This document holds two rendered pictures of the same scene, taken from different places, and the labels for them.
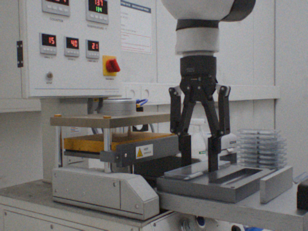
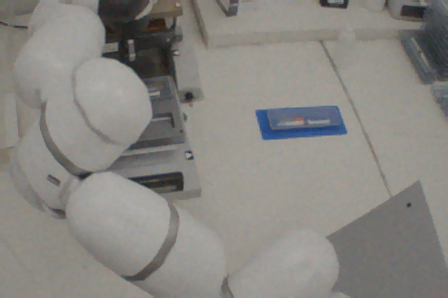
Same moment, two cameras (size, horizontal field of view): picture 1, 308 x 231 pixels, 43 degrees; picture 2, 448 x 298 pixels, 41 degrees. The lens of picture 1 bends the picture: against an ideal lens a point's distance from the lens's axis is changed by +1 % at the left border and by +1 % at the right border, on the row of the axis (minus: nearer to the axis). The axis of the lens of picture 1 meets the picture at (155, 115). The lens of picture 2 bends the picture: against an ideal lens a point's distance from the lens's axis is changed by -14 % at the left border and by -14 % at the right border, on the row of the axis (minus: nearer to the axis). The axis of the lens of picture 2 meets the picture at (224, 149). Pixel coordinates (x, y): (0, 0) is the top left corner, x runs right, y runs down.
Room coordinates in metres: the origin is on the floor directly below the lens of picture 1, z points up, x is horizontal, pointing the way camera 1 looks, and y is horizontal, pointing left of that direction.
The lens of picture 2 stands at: (0.16, -0.79, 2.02)
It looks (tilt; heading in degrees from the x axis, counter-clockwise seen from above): 51 degrees down; 34
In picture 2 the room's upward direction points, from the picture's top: 8 degrees clockwise
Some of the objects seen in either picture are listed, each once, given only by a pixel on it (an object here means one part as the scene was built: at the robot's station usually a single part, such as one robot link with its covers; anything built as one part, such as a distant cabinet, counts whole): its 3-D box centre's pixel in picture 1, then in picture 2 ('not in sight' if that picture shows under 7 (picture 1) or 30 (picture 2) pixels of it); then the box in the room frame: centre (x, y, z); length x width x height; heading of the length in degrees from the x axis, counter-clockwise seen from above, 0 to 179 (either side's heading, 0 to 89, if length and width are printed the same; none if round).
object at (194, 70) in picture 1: (198, 79); (129, 27); (0.81, -0.09, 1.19); 0.08 x 0.08 x 0.09
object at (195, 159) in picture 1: (178, 168); (179, 51); (1.01, -0.06, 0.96); 0.26 x 0.05 x 0.07; 54
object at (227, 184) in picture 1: (218, 179); (129, 113); (0.79, -0.13, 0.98); 0.20 x 0.17 x 0.03; 144
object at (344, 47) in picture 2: not in sight; (345, 45); (1.49, -0.25, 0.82); 0.05 x 0.05 x 0.14
